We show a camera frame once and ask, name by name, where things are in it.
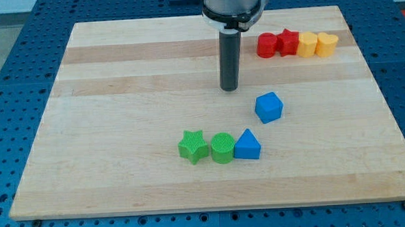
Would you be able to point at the yellow heart block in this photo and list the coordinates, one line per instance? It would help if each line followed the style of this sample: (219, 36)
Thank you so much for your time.
(326, 44)

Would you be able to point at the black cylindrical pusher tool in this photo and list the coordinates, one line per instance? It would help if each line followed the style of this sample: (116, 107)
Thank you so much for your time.
(229, 61)

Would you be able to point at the green cylinder block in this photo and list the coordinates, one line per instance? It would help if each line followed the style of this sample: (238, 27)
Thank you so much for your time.
(222, 148)

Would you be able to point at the green star block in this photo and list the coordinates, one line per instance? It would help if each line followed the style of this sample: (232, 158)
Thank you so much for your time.
(193, 146)

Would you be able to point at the red cylinder block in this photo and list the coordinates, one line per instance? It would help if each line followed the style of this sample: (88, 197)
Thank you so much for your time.
(267, 43)

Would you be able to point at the red star block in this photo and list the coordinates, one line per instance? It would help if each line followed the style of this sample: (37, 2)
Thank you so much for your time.
(287, 42)

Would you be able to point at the yellow hexagon block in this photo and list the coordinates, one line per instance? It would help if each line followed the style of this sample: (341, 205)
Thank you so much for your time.
(307, 44)

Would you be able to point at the blue cube block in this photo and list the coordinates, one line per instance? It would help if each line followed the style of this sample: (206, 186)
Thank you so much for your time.
(268, 107)

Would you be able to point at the blue triangle block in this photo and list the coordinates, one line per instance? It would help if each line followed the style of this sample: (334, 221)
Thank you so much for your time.
(247, 147)

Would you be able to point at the wooden board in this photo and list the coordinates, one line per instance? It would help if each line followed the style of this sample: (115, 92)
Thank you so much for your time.
(107, 142)

